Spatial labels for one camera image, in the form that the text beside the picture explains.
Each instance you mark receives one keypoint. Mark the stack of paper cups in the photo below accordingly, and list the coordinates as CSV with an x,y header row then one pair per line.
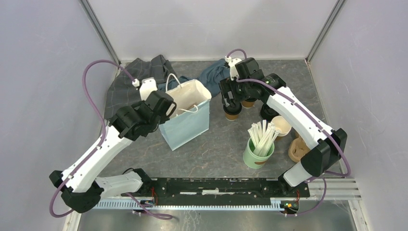
x,y
282,125

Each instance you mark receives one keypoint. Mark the bundle of wrapped straws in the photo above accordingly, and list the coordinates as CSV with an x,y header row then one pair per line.
x,y
263,134

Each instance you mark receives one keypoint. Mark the light blue paper bag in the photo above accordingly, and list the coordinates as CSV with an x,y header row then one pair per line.
x,y
183,126

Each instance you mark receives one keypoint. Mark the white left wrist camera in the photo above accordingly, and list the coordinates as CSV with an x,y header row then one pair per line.
x,y
146,86

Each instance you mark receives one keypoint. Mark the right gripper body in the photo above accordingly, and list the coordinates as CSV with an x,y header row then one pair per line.
x,y
239,89

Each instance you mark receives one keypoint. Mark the green cup holding straws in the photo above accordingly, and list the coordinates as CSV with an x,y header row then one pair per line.
x,y
254,161

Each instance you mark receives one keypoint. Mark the brown paper coffee cup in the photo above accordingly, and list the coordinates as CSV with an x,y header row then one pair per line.
x,y
247,104

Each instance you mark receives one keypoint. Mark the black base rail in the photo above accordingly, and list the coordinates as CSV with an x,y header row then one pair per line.
x,y
219,191

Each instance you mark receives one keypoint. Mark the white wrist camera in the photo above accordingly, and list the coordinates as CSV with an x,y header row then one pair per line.
x,y
146,86
231,64

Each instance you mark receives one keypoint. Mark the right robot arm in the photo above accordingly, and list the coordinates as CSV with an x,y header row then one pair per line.
x,y
247,81

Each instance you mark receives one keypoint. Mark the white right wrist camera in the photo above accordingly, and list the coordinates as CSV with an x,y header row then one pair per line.
x,y
231,64

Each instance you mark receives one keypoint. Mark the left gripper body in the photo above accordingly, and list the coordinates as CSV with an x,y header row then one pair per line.
x,y
163,120

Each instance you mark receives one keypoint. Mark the brown pulp cup carrier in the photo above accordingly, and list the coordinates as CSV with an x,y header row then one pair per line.
x,y
298,148

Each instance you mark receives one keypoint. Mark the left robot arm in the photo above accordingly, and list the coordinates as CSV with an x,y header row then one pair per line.
x,y
80,186

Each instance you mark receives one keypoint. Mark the blue-grey cloth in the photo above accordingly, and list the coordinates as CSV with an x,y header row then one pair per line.
x,y
210,77

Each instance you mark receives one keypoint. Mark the stack of black lids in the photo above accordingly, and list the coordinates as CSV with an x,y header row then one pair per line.
x,y
268,113

